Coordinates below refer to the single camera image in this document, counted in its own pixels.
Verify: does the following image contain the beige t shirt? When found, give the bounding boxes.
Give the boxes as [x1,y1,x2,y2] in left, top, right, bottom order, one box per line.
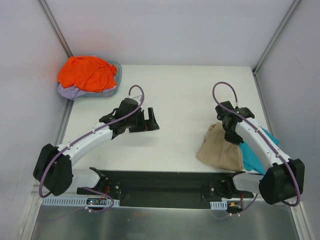
[196,122,244,172]

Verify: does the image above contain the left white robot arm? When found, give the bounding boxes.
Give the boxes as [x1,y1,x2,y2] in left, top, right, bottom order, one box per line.
[33,97,160,196]

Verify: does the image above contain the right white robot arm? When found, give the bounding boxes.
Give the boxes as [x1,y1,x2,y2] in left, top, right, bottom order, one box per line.
[215,101,305,207]

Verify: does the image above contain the folded teal t shirt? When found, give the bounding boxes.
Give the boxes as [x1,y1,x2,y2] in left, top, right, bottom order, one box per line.
[237,126,280,175]

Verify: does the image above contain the teal plastic basket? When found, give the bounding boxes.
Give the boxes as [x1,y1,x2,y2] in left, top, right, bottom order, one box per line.
[81,61,123,98]

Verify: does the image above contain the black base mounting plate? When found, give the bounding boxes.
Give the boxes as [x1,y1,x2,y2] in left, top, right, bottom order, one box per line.
[76,167,261,210]

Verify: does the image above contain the orange t shirt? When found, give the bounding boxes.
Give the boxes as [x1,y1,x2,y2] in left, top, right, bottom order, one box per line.
[57,56,118,93]

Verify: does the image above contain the lavender t shirt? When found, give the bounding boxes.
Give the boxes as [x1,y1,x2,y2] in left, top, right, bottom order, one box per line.
[57,83,118,101]

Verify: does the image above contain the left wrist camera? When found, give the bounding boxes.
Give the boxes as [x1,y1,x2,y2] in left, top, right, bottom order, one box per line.
[127,94,142,103]

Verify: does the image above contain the right white cable duct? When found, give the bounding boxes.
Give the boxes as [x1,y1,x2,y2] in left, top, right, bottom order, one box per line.
[210,200,228,211]

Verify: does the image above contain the white cable duct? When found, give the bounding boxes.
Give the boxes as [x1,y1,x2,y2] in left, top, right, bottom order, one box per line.
[42,196,120,208]
[210,200,228,211]

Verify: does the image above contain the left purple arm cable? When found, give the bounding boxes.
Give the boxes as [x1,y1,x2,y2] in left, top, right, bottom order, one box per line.
[39,85,146,200]

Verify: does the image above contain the left white cable duct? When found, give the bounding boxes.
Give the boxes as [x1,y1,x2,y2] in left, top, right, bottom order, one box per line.
[42,196,120,208]

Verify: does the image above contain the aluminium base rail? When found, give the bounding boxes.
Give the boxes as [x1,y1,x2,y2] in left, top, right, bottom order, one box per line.
[31,174,301,201]

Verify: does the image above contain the right aluminium corner post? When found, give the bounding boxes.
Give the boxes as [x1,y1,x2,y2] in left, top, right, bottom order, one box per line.
[252,0,302,76]

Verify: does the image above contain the aluminium corner post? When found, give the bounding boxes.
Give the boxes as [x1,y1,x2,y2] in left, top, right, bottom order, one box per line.
[37,0,73,58]
[252,0,302,76]

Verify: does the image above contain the left aluminium corner post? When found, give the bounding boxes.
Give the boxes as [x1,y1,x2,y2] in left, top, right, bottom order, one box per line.
[37,0,73,58]

